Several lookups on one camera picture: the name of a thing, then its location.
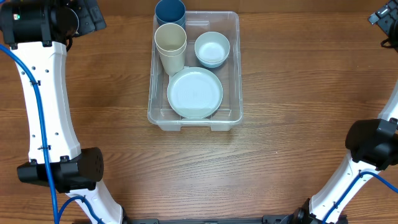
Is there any dark blue cup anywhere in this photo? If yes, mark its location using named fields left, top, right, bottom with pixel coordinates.
left=157, top=17, right=186, bottom=29
left=155, top=0, right=186, bottom=23

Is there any beige cup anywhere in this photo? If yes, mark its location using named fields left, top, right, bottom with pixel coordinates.
left=154, top=23, right=187, bottom=56
left=157, top=47, right=186, bottom=77

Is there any grey plate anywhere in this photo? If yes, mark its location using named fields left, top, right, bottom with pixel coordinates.
left=167, top=67, right=223, bottom=119

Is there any grey bowl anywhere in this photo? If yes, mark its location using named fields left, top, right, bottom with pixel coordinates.
left=194, top=32, right=230, bottom=58

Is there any light blue bowl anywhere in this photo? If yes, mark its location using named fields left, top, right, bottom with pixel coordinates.
left=200, top=60, right=224, bottom=68

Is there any pink bowl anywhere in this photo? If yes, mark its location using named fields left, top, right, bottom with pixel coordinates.
left=198, top=57, right=227, bottom=67

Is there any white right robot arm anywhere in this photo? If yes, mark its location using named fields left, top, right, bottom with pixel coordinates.
left=282, top=87, right=397, bottom=224

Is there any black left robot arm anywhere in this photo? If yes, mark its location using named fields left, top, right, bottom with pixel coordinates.
left=1, top=0, right=129, bottom=223

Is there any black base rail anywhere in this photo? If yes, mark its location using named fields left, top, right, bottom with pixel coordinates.
left=124, top=214, right=294, bottom=224

